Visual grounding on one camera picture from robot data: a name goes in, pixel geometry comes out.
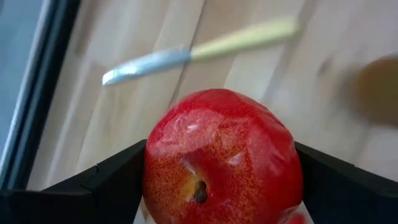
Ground brown kiwi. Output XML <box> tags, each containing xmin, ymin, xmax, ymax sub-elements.
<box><xmin>346</xmin><ymin>54</ymin><xmax>398</xmax><ymax>127</ymax></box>

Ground large red apple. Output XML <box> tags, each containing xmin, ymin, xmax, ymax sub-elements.
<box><xmin>142</xmin><ymin>88</ymin><xmax>305</xmax><ymax>224</ymax></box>

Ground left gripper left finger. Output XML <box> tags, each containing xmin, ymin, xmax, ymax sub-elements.
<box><xmin>0</xmin><ymin>139</ymin><xmax>148</xmax><ymax>224</ymax></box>

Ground black aluminium table frame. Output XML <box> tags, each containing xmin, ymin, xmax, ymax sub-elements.
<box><xmin>0</xmin><ymin>0</ymin><xmax>82</xmax><ymax>190</ymax></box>

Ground knife with cream handle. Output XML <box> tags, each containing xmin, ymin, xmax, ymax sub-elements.
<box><xmin>101</xmin><ymin>17</ymin><xmax>300</xmax><ymax>87</ymax></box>

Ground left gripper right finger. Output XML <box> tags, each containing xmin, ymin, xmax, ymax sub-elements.
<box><xmin>294</xmin><ymin>141</ymin><xmax>398</xmax><ymax>224</ymax></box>

